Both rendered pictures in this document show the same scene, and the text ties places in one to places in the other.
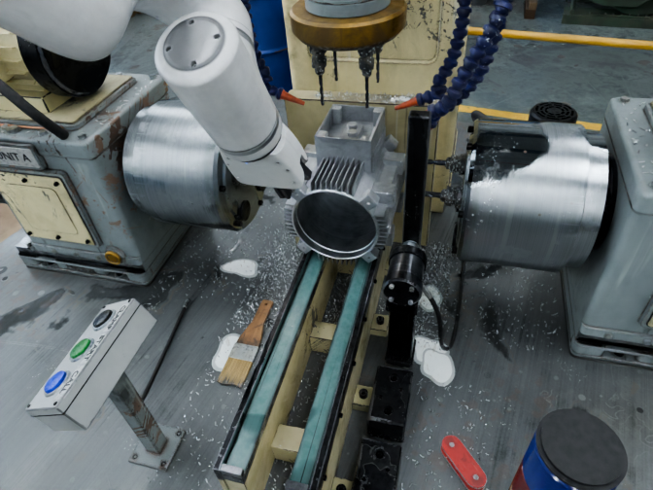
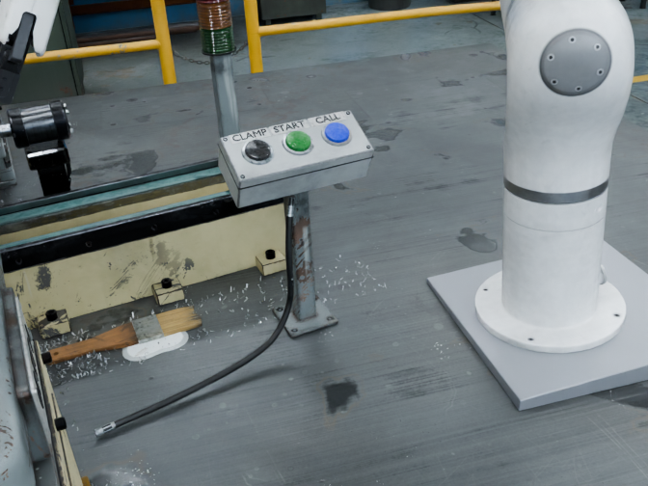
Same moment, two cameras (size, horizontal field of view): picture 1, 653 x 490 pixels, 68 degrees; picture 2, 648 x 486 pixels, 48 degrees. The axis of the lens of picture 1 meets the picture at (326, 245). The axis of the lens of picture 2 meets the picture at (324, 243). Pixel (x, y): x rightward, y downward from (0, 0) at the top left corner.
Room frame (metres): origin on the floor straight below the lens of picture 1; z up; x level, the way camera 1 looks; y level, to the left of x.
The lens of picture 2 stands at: (0.90, 0.93, 1.40)
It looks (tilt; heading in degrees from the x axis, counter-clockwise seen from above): 31 degrees down; 228
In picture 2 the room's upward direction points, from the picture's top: 3 degrees counter-clockwise
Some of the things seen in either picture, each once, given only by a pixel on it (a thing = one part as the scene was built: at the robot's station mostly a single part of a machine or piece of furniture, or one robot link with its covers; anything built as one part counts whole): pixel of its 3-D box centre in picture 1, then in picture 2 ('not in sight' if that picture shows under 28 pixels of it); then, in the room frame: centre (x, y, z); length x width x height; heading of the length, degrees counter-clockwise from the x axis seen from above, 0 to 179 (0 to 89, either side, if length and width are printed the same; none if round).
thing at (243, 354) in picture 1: (250, 339); (124, 336); (0.58, 0.17, 0.80); 0.21 x 0.05 x 0.01; 161
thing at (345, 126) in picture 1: (351, 139); not in sight; (0.78, -0.06, 1.11); 0.12 x 0.11 x 0.07; 160
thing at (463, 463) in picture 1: (463, 463); not in sight; (0.31, -0.18, 0.81); 0.09 x 0.03 x 0.02; 24
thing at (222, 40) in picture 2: not in sight; (217, 38); (0.15, -0.17, 1.05); 0.06 x 0.06 x 0.04
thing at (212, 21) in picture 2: not in sight; (214, 13); (0.15, -0.17, 1.10); 0.06 x 0.06 x 0.04
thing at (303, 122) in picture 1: (365, 163); not in sight; (0.90, -0.10, 0.97); 0.30 x 0.11 x 0.34; 72
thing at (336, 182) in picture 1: (348, 193); not in sight; (0.74, -0.05, 1.01); 0.20 x 0.19 x 0.19; 160
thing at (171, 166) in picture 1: (181, 162); not in sight; (0.87, 0.28, 1.04); 0.37 x 0.25 x 0.25; 72
